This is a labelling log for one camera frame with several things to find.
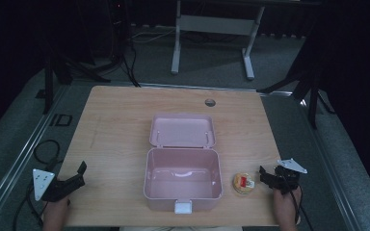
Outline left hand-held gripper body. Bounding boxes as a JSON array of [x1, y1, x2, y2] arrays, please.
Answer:
[[32, 168, 87, 203]]

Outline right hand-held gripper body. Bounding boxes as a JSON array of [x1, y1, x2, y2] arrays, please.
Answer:
[[265, 158, 308, 195]]

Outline round yellow snack packet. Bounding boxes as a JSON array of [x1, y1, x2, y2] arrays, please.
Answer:
[[231, 172, 256, 195]]

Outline pink plastic storage box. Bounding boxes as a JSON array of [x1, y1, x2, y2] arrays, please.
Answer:
[[143, 113, 225, 215]]

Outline person's left hand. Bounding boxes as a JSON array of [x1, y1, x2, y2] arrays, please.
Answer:
[[41, 196, 71, 231]]

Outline person's right hand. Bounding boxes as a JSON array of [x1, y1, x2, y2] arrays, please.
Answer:
[[272, 186, 303, 231]]

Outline wooden table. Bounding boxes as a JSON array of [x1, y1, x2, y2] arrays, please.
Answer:
[[58, 85, 282, 228]]

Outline black tripod stand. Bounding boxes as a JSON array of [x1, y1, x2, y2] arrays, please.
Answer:
[[256, 18, 336, 130], [40, 0, 112, 116]]

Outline black cable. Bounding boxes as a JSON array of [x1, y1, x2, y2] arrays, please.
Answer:
[[275, 167, 316, 231], [12, 140, 62, 227]]

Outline white metal desk frame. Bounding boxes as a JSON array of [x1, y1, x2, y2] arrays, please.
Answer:
[[171, 0, 322, 81]]

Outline white cable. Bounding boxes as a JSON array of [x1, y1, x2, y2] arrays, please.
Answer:
[[130, 28, 176, 44]]

